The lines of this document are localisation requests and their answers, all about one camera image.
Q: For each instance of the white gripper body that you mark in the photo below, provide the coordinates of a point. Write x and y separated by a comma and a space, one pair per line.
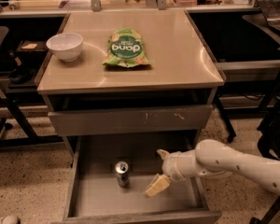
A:
174, 166

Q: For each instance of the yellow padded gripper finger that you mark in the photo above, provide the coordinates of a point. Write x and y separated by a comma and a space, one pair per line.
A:
158, 184
163, 154

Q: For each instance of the silver redbull can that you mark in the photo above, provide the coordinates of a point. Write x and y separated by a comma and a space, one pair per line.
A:
122, 173

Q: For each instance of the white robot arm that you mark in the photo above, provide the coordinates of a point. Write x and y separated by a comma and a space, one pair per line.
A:
211, 158

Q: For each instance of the grey top drawer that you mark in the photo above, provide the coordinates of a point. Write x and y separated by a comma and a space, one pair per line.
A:
130, 112

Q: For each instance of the open middle drawer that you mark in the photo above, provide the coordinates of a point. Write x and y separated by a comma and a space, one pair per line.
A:
95, 196

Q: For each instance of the grey drawer cabinet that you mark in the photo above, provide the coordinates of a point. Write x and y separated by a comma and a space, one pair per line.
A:
177, 56

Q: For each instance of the black office chair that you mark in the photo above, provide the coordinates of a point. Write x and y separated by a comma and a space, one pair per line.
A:
269, 143

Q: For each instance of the green chip bag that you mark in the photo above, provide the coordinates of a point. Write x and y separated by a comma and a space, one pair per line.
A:
125, 49

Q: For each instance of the white ceramic bowl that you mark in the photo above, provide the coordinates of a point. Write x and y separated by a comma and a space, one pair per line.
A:
65, 46

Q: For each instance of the white shoe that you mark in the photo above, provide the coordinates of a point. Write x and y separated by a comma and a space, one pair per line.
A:
9, 220

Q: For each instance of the black laptop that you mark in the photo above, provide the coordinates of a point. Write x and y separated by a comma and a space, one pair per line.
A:
271, 12

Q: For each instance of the black left desk frame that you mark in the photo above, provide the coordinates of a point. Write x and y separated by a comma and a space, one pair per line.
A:
31, 137

